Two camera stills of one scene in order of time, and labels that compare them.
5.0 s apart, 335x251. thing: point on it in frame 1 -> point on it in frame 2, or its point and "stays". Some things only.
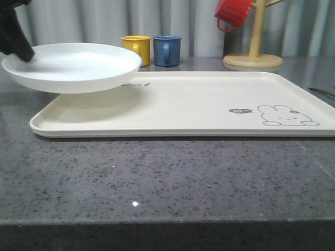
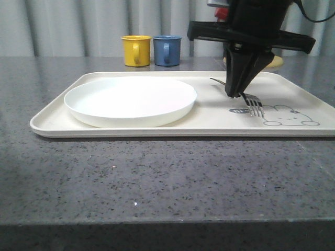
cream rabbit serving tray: x=197 y=104 stays
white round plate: x=75 y=68 -> x=130 y=102
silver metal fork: x=314 y=89 -> x=254 y=105
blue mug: x=167 y=49 stays
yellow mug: x=140 y=44 stays
